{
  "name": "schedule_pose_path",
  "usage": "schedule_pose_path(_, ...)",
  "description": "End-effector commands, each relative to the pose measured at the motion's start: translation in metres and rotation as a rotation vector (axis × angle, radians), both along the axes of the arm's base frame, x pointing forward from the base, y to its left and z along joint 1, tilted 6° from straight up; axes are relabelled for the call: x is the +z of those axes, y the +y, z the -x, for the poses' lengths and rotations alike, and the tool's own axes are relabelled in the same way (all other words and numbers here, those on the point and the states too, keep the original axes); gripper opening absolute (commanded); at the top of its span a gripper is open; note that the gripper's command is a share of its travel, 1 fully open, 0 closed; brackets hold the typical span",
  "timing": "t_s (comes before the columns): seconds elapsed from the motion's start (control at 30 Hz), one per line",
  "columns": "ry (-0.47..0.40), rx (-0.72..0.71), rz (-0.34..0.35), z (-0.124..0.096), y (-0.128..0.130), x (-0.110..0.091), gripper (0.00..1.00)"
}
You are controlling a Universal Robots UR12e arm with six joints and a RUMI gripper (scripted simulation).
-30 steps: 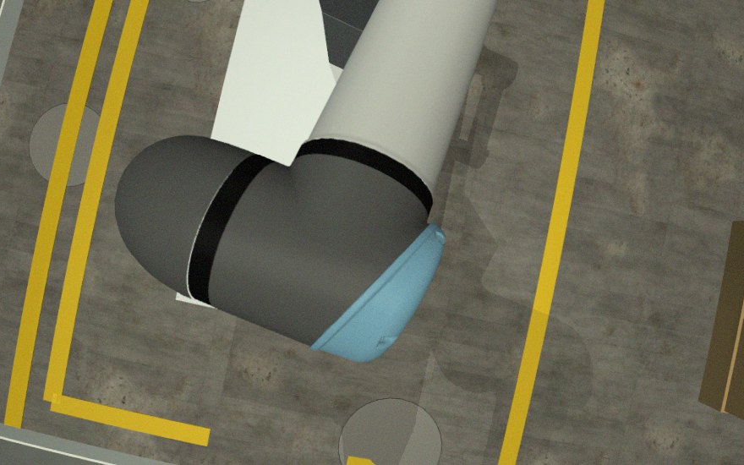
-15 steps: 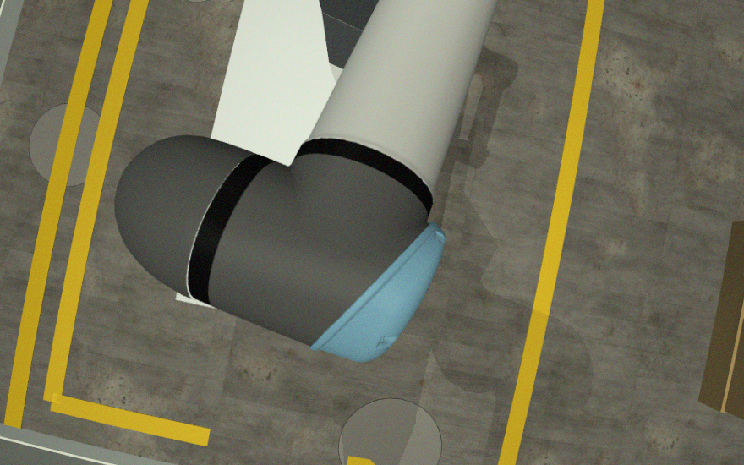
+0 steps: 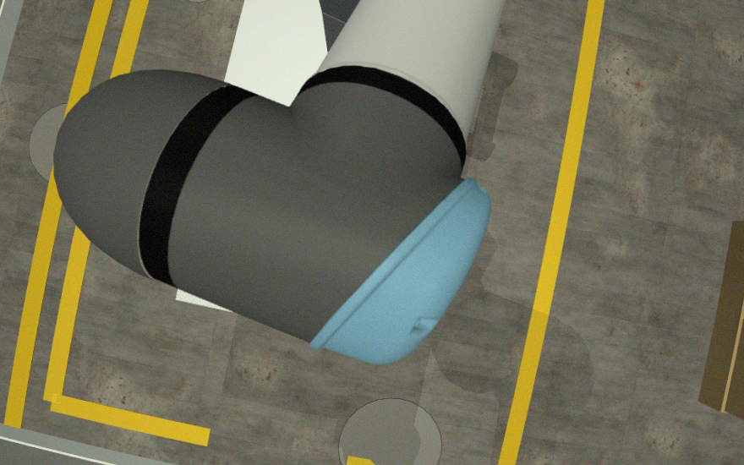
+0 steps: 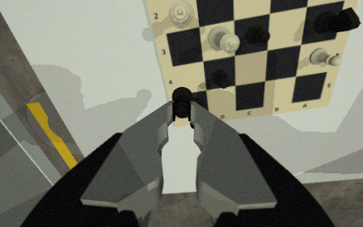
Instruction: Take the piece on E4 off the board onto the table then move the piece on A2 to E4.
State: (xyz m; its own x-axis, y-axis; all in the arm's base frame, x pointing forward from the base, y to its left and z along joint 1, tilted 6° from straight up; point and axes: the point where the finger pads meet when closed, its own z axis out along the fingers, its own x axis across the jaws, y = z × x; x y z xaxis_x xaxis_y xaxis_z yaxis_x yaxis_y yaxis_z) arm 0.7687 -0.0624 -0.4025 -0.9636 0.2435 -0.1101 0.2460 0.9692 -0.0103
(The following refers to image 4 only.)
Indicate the black and cream chessboard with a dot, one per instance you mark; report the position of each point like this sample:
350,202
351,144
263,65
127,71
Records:
266,78

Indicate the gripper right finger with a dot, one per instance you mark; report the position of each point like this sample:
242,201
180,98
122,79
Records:
235,174

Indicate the white pawn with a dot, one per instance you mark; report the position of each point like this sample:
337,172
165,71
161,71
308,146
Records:
320,55

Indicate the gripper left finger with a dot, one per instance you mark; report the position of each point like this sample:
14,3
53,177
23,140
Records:
123,173

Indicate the white king chess piece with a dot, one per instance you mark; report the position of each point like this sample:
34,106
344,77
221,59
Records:
221,39

